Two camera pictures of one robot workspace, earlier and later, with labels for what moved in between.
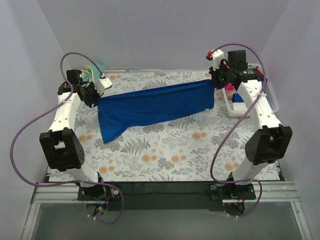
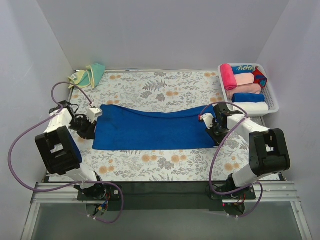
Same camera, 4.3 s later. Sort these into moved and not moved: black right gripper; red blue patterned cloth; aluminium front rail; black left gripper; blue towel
Moved: black right gripper; black left gripper; blue towel
Not moved: red blue patterned cloth; aluminium front rail
